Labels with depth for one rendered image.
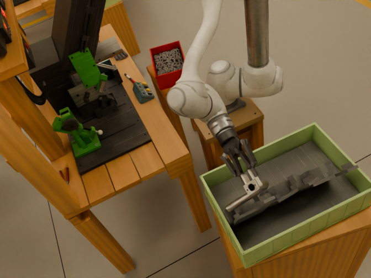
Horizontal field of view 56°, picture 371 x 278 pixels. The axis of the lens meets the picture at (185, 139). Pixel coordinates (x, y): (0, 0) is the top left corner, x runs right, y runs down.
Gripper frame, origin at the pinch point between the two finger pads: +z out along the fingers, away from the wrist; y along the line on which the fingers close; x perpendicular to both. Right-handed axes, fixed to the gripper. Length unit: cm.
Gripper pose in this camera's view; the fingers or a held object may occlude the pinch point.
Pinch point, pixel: (251, 180)
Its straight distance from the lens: 127.0
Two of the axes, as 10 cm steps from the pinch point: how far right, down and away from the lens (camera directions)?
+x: 6.7, -0.5, 7.4
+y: 6.0, -5.4, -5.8
